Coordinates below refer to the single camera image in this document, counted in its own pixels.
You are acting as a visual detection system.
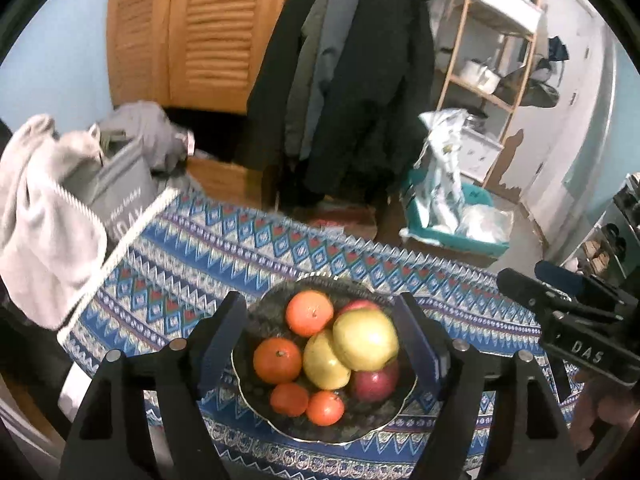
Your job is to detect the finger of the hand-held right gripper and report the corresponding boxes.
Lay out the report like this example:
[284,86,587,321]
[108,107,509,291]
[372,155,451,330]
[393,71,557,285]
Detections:
[496,267,623,328]
[534,259,640,311]

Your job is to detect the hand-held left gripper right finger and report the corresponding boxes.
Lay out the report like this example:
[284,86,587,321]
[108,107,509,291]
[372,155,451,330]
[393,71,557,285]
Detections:
[392,291,583,480]

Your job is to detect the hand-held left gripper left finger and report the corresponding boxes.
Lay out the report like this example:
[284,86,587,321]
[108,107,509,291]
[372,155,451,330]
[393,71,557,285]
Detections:
[57,290,248,480]

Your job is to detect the dark glass plate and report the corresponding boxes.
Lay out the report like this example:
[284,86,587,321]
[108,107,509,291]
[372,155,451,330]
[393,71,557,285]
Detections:
[231,274,418,445]

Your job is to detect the large orange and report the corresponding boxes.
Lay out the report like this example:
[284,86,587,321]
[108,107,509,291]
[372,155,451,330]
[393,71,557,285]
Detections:
[285,290,335,338]
[252,337,303,385]

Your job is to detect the dark red apple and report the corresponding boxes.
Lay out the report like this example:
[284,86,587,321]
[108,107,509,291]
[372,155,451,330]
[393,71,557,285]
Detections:
[350,360,401,403]

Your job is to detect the small tangerine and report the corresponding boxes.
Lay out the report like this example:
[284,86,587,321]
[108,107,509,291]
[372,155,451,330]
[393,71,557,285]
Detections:
[270,382,311,417]
[306,391,346,427]

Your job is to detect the yellow apple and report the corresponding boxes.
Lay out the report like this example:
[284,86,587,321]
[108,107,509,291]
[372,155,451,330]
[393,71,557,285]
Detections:
[302,329,353,391]

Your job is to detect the person's right hand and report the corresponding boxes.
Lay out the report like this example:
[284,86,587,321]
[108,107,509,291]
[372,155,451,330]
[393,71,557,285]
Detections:
[570,371,640,453]

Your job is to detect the clear plastic bags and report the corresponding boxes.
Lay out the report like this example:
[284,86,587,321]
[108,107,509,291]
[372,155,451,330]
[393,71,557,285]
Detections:
[457,205,515,246]

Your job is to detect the blue patterned tablecloth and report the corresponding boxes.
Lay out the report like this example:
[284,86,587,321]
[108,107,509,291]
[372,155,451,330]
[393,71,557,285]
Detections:
[57,187,586,480]

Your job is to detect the white shoe rack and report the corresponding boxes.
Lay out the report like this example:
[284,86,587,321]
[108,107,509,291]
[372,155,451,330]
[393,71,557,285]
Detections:
[560,172,640,281]

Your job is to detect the teal plastic basket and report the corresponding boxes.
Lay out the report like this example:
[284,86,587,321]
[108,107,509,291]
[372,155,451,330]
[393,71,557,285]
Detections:
[400,170,511,256]

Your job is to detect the white rice bag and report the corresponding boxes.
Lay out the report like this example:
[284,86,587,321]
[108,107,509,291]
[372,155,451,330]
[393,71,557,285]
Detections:
[414,108,468,233]

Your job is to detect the red printed carton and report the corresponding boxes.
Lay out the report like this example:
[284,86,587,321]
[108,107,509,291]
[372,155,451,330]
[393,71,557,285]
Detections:
[307,205,378,233]

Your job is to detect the wooden drawer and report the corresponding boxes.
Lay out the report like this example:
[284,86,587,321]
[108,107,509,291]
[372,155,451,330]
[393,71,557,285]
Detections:
[185,157,278,208]

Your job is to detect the grey laundry bag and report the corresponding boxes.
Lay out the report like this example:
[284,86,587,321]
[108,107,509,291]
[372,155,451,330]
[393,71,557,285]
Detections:
[62,137,158,243]

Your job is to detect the grey hanging bag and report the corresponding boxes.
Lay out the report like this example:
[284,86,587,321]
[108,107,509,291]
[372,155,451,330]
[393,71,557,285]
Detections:
[500,62,560,108]

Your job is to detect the white garment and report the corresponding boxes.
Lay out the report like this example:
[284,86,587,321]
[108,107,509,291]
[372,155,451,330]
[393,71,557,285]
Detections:
[0,114,108,331]

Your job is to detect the white cooking pot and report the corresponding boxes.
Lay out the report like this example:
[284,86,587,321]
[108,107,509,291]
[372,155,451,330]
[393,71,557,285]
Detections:
[460,59,501,93]

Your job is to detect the wooden shelf rack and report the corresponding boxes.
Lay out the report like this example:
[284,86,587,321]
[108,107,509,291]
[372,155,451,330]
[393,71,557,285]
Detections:
[435,0,546,131]

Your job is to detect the grey clothing pile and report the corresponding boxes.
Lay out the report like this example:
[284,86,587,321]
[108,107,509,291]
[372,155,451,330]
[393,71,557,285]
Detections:
[95,101,196,173]

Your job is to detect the black coat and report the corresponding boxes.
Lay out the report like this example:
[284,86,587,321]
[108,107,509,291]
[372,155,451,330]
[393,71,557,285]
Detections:
[302,0,436,206]

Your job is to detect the black jacket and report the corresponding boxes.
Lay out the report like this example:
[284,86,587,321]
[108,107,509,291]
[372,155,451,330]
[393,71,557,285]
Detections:
[246,0,331,173]

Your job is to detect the white storage box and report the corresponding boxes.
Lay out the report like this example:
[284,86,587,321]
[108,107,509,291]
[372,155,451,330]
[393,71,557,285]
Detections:
[472,0,543,36]

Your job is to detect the grey jacket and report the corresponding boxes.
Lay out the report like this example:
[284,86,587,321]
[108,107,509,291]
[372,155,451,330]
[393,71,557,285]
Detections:
[285,0,361,161]

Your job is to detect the wooden louvered wardrobe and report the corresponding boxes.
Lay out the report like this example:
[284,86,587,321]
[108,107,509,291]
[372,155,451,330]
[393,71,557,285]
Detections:
[106,0,301,116]

